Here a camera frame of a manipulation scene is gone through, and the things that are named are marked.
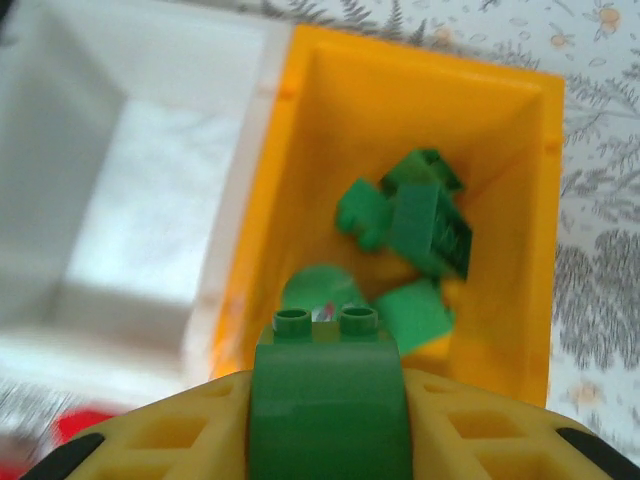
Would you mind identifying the green lego brick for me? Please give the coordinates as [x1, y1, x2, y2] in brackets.
[372, 277, 456, 359]
[389, 182, 475, 281]
[379, 147, 466, 201]
[279, 263, 371, 321]
[333, 177, 401, 254]
[248, 307, 415, 480]

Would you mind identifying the yellow plastic bin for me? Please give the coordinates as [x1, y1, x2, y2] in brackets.
[207, 23, 566, 411]

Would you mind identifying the floral patterned table cover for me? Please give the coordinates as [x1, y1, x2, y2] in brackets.
[0, 0, 640, 480]

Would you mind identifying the red arched lego brick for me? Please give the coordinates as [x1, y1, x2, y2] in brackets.
[49, 407, 126, 446]

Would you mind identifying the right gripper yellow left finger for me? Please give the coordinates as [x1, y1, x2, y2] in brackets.
[19, 370, 256, 480]

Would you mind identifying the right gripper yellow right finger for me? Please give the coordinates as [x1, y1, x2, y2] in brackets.
[407, 369, 636, 480]

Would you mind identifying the white plastic bin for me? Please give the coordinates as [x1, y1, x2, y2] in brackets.
[0, 0, 294, 396]

